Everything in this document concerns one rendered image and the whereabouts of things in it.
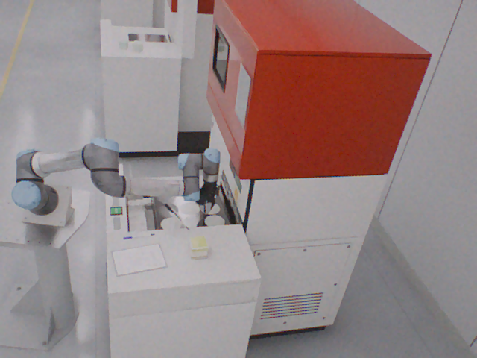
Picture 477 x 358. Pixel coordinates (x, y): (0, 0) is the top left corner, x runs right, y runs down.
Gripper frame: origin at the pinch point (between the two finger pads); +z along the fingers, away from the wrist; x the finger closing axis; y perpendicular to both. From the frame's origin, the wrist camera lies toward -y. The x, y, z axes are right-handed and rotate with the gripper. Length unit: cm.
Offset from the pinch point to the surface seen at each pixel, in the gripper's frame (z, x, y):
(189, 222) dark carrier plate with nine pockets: 1.7, 4.1, -8.7
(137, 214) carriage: 3.6, 30.2, -14.1
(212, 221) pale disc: 1.6, -4.9, -2.1
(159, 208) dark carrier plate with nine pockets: 1.7, 22.3, -6.7
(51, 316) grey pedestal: 76, 70, -40
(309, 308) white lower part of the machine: 65, -62, 25
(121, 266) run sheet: -5, 12, -54
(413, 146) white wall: 8, -92, 151
